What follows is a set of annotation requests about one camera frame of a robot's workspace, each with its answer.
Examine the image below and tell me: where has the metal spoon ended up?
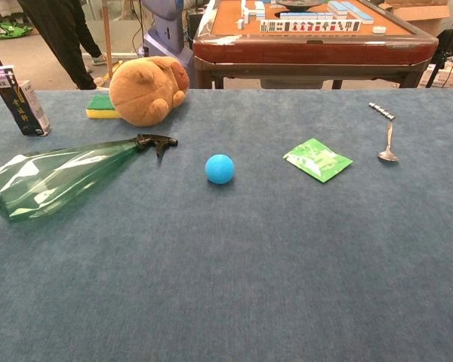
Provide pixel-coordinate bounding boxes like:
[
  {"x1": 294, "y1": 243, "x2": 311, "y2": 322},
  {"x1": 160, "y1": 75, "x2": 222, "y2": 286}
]
[{"x1": 377, "y1": 121, "x2": 400, "y2": 163}]

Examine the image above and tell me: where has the green bag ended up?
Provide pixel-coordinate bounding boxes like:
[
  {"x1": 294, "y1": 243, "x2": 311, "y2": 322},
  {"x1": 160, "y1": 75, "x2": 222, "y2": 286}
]
[{"x1": 0, "y1": 21, "x2": 34, "y2": 41}]

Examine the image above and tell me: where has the green transparent spray bottle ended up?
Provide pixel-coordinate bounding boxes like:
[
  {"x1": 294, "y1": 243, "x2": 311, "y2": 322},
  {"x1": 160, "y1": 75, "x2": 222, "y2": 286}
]
[{"x1": 0, "y1": 134, "x2": 179, "y2": 223}]

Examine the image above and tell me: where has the person in black trousers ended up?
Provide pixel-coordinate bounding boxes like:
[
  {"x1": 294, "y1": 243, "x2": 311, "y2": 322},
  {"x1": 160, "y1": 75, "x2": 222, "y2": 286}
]
[{"x1": 17, "y1": 0, "x2": 109, "y2": 91}]

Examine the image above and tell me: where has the green sachet packet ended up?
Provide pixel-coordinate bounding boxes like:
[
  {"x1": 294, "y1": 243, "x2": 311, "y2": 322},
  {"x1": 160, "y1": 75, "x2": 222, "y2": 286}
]
[{"x1": 282, "y1": 137, "x2": 354, "y2": 184}]

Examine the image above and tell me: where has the brown mahjong table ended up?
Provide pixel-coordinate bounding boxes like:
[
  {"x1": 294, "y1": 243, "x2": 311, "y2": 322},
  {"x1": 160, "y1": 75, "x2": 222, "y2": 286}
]
[{"x1": 192, "y1": 0, "x2": 439, "y2": 91}]

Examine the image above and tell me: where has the row of face-up mahjong tiles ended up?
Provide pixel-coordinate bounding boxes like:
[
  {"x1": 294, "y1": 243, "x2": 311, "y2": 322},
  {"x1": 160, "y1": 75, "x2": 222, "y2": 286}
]
[{"x1": 259, "y1": 20, "x2": 362, "y2": 33}]

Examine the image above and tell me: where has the blue ball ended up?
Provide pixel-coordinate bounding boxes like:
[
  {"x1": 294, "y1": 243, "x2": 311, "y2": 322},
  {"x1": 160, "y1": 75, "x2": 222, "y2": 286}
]
[{"x1": 205, "y1": 153, "x2": 236, "y2": 186}]

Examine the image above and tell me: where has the blue table cloth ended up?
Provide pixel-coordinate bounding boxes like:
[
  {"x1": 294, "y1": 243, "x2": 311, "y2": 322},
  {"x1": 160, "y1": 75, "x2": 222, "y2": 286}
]
[{"x1": 0, "y1": 88, "x2": 453, "y2": 362}]

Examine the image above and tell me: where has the wooden pole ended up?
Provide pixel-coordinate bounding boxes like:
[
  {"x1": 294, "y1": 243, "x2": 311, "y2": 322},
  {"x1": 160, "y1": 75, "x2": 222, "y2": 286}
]
[{"x1": 101, "y1": 0, "x2": 114, "y2": 78}]

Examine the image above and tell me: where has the purple robot base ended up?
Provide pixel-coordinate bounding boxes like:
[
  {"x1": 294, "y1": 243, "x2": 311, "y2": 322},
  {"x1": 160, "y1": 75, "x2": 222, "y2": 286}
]
[{"x1": 140, "y1": 0, "x2": 194, "y2": 90}]

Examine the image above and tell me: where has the brown capybara plush toy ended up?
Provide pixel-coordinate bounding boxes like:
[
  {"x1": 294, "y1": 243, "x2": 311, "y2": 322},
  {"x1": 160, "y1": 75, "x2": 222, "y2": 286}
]
[{"x1": 109, "y1": 56, "x2": 190, "y2": 127}]

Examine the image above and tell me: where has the silver bead chain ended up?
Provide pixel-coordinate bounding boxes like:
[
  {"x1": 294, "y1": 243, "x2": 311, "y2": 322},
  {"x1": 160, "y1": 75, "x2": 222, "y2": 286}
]
[{"x1": 368, "y1": 102, "x2": 396, "y2": 121}]

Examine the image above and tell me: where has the yellow green sponge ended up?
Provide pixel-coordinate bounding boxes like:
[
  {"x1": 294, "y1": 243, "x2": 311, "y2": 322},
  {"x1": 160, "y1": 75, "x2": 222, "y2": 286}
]
[{"x1": 85, "y1": 94, "x2": 122, "y2": 120}]

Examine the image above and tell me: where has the cardboard box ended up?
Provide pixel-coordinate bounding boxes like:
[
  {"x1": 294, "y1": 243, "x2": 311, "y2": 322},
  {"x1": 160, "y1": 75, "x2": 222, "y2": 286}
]
[{"x1": 379, "y1": 0, "x2": 453, "y2": 37}]

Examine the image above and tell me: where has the dark purple carton box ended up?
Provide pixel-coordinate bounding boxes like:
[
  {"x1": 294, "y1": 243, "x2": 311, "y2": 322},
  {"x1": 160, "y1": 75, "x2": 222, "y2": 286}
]
[{"x1": 0, "y1": 66, "x2": 52, "y2": 137}]

